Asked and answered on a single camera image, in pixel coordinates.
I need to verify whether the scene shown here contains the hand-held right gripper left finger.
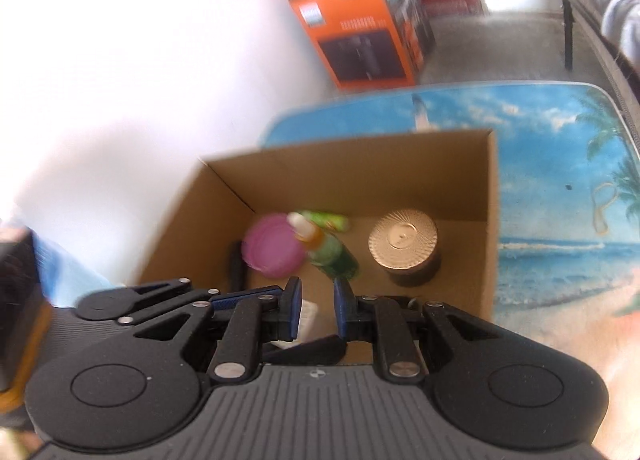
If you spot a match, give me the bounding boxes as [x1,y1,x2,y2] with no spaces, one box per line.
[132,277,306,383]

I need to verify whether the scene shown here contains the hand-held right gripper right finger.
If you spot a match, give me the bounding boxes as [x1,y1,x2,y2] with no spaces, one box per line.
[333,277,506,383]

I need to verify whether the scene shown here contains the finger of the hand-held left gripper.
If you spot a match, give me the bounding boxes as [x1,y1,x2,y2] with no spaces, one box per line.
[117,279,282,327]

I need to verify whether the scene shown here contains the white charger plug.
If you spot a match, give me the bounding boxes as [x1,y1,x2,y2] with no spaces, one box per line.
[295,301,319,346]

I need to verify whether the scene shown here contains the black tube with gold ring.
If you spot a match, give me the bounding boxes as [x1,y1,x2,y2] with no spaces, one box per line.
[229,241,249,291]

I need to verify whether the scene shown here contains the green glass dropper bottle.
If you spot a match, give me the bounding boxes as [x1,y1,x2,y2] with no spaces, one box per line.
[287,212,360,281]

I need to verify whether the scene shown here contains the green lip balm tube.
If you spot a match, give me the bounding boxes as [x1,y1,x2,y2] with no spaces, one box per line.
[295,210,351,233]

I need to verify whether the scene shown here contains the black jar with gold lid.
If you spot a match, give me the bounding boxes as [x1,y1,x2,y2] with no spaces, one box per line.
[368,209,443,288]

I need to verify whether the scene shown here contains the large brown cardboard box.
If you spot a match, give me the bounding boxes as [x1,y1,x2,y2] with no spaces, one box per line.
[135,129,501,366]

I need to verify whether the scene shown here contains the blue plastic bag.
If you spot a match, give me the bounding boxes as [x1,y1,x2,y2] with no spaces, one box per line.
[30,230,126,308]

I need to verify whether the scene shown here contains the orange cardboard box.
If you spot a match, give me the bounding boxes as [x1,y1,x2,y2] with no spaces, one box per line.
[272,0,436,90]

